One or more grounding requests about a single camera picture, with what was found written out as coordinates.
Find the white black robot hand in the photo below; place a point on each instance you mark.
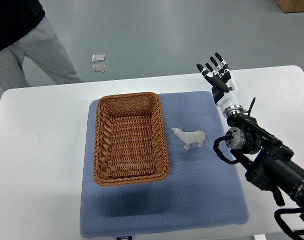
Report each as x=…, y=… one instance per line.
x=225, y=88

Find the white bear figurine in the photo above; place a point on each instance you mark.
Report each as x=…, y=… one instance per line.
x=190, y=137

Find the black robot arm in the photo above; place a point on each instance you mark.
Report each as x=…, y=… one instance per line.
x=267, y=162

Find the brown wicker basket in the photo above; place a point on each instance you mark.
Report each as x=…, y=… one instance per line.
x=129, y=141

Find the blue quilted mat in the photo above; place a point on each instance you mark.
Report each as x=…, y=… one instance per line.
x=200, y=191

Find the brown cardboard box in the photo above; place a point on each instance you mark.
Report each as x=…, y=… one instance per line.
x=291, y=6

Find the lower silver floor plate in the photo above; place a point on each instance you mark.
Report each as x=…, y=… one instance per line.
x=98, y=68

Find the silver floor plate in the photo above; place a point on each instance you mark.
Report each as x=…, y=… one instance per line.
x=97, y=58
x=98, y=68

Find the upper silver floor plate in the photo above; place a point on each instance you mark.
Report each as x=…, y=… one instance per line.
x=97, y=58

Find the person in grey trousers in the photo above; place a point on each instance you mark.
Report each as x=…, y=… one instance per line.
x=26, y=32

